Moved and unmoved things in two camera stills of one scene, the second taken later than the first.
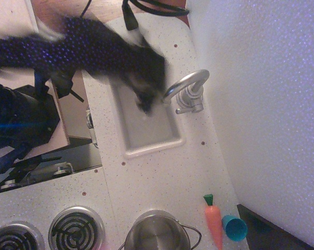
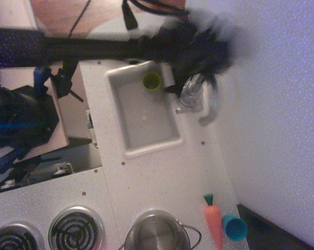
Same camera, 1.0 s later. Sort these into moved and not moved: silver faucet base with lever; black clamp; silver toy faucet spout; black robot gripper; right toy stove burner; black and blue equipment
Moved: black robot gripper; silver toy faucet spout
Not moved: black and blue equipment; black clamp; right toy stove burner; silver faucet base with lever
